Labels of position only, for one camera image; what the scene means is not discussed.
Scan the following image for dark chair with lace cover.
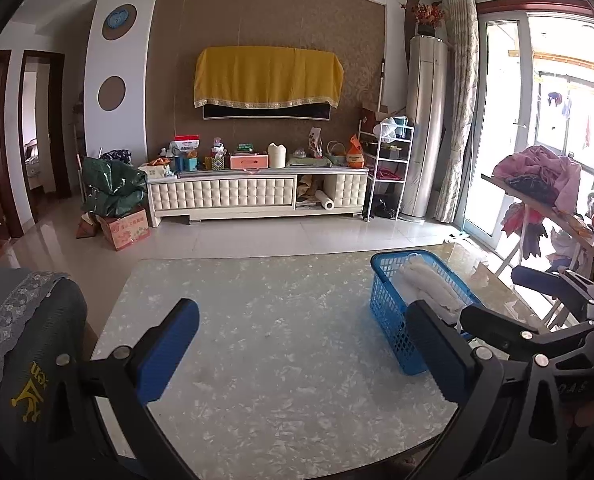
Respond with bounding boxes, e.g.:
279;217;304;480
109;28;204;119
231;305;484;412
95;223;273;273
0;267;89;463

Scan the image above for glass sliding door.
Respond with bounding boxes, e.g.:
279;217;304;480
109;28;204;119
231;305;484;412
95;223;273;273
464;0;594;262

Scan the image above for pink garment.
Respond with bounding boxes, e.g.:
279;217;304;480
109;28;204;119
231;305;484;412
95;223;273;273
491;144;584;212

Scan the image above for white fluffy towel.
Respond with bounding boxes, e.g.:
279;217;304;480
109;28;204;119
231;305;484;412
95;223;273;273
399;254;471;322

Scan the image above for pink storage box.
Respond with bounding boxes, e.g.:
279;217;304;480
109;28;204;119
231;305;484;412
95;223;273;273
229;152;270;171

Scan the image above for white metal shelf rack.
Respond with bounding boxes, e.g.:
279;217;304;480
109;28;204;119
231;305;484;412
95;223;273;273
362;119;416;222

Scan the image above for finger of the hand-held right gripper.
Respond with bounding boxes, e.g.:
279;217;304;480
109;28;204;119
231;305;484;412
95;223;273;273
510;264;594;312
458;305;594;362

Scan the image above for yellow cloth cover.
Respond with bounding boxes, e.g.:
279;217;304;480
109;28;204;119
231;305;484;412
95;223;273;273
193;45;345;110

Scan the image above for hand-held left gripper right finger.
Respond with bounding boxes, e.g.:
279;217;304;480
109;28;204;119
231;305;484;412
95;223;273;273
405;299;568;480

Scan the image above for blue plastic basket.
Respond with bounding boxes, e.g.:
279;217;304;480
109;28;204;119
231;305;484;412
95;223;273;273
369;249;488;377

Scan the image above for mop handle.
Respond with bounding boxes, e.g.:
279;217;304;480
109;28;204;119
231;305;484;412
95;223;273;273
376;58;387;114

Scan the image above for dark garment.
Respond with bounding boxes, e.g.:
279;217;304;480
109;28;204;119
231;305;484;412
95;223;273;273
506;175;558;204

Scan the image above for hanging coloured clothes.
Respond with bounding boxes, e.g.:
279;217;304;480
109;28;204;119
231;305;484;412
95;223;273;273
499;202;594;272

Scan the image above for orange bag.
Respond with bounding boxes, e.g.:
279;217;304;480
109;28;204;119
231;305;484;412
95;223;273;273
346;134;367;169

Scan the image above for patterned curtain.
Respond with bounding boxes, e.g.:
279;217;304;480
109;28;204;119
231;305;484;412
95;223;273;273
434;0;480;224

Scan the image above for ironing board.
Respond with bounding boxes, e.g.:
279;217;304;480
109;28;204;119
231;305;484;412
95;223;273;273
480;172;594;332

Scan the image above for dark wooden door frame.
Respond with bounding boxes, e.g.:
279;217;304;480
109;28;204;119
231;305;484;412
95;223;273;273
16;49;73;224

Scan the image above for flower vase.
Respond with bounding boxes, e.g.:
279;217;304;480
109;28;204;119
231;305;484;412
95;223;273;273
401;2;448;37

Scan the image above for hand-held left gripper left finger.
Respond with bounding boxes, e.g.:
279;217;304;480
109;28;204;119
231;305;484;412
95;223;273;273
56;298;201;480

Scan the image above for standing air conditioner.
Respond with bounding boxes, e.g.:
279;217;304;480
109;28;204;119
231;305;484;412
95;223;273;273
399;34;450;222

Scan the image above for cardboard box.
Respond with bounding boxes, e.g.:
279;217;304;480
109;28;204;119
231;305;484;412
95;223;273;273
98;207;152;251

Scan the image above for green bag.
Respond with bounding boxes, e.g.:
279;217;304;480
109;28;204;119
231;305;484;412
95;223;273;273
80;155;148;219

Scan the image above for blue round wall clock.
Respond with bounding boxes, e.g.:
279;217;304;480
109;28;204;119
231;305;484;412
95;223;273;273
102;3;138;41

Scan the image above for white tufted TV cabinet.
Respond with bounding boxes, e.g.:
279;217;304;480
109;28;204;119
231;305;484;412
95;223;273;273
146;165;369;221

